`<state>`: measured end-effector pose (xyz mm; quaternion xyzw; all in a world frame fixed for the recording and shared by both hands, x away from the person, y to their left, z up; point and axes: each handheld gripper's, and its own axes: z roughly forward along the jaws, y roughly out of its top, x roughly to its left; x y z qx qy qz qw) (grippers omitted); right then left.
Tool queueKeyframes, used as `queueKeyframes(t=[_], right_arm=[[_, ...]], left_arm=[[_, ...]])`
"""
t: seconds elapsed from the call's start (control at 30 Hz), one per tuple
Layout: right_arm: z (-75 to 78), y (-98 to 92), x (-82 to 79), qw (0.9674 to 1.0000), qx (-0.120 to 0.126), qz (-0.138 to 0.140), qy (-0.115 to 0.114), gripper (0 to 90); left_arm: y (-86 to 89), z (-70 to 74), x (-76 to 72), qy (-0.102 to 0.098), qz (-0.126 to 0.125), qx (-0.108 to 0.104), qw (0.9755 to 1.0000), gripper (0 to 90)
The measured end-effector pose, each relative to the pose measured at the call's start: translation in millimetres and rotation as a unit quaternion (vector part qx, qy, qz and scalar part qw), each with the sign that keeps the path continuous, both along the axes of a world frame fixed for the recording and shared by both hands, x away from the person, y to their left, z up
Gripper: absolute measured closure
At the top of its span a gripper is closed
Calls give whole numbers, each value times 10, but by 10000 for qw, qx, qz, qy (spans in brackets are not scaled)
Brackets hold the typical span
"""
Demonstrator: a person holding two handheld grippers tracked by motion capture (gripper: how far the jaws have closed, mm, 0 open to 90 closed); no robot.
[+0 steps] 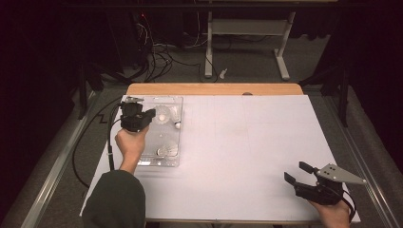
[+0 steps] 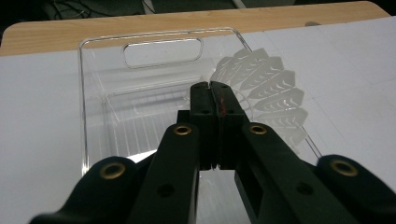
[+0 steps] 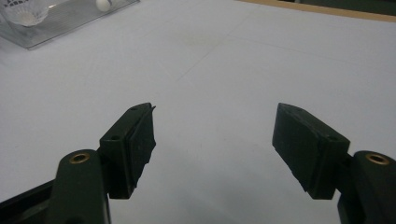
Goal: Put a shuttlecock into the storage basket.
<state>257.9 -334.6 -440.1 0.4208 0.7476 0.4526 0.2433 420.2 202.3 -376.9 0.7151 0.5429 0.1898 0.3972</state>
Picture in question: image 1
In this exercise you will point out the white metal desk frame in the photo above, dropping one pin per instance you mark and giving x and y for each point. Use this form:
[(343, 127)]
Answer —
[(247, 27)]

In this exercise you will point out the black metal stand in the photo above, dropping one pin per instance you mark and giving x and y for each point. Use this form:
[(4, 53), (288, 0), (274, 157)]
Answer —
[(343, 101), (83, 95)]

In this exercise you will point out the dark equipment cabinet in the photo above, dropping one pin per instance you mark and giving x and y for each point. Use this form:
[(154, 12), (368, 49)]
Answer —
[(126, 38)]

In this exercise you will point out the person's right hand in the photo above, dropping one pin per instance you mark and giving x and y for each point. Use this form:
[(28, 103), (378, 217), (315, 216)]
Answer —
[(332, 217)]

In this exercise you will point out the small white floor object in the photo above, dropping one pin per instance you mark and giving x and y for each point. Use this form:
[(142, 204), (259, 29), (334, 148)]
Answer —
[(223, 74)]

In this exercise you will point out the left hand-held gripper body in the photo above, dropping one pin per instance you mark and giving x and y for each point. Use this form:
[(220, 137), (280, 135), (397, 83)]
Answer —
[(133, 118)]

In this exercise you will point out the clear plastic container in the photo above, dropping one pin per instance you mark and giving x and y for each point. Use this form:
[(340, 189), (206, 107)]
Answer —
[(158, 139)]

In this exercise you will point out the wooden table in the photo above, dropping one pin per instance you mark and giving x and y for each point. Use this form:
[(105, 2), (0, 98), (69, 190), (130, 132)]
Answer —
[(206, 89)]

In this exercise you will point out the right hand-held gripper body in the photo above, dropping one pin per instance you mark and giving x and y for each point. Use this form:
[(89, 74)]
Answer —
[(323, 192)]

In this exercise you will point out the white paper sheet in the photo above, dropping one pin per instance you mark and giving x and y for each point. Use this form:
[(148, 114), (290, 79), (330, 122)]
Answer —
[(253, 190)]

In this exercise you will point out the metal floor rail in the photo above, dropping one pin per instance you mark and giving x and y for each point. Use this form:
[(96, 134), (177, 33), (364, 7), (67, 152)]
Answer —
[(359, 158), (53, 171)]

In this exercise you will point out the person's left hand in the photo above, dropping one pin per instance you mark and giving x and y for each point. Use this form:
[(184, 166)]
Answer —
[(131, 145)]

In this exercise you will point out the white shuttlecock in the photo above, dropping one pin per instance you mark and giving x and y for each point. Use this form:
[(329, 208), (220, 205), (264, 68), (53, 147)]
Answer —
[(163, 114), (169, 150), (176, 112)]

